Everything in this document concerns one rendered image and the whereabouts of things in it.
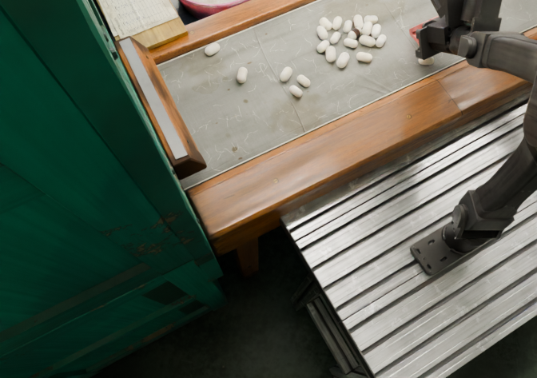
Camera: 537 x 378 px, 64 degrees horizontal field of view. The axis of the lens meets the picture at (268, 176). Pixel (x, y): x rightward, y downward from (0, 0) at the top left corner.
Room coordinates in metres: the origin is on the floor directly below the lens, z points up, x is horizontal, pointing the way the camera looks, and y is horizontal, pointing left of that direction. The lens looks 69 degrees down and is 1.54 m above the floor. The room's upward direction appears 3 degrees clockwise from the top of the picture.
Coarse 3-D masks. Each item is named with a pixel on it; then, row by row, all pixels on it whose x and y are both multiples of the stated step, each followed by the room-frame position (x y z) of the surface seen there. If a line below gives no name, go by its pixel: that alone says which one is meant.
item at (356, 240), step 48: (528, 96) 0.58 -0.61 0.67; (432, 144) 0.44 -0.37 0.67; (480, 144) 0.45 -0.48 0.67; (336, 192) 0.31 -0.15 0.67; (384, 192) 0.32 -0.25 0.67; (432, 192) 0.32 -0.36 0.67; (336, 240) 0.21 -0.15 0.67; (384, 240) 0.21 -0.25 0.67; (528, 240) 0.23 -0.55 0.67; (336, 288) 0.11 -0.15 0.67; (384, 288) 0.11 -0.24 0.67; (432, 288) 0.12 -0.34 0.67; (480, 288) 0.12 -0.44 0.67; (528, 288) 0.13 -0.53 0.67; (384, 336) 0.02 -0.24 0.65; (432, 336) 0.03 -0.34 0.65; (480, 336) 0.03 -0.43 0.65
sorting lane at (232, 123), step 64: (320, 0) 0.78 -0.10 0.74; (384, 0) 0.79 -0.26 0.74; (512, 0) 0.81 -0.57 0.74; (192, 64) 0.57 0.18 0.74; (256, 64) 0.58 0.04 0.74; (320, 64) 0.59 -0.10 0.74; (384, 64) 0.60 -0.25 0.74; (448, 64) 0.61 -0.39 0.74; (192, 128) 0.41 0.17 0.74; (256, 128) 0.42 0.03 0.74
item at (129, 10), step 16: (112, 0) 0.71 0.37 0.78; (128, 0) 0.71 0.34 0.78; (144, 0) 0.71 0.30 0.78; (160, 0) 0.71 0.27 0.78; (112, 16) 0.66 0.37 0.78; (128, 16) 0.66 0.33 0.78; (144, 16) 0.66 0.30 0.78; (160, 16) 0.67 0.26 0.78; (176, 16) 0.67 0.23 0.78; (112, 32) 0.62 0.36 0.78; (128, 32) 0.62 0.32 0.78
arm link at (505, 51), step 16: (480, 32) 0.52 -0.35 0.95; (496, 32) 0.52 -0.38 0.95; (512, 32) 0.52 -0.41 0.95; (480, 48) 0.49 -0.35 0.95; (496, 48) 0.47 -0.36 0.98; (512, 48) 0.44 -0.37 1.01; (528, 48) 0.42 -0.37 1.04; (480, 64) 0.47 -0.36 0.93; (496, 64) 0.44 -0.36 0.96; (512, 64) 0.42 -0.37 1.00; (528, 64) 0.39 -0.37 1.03; (528, 80) 0.37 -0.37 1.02; (528, 112) 0.31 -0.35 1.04; (528, 128) 0.29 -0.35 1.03
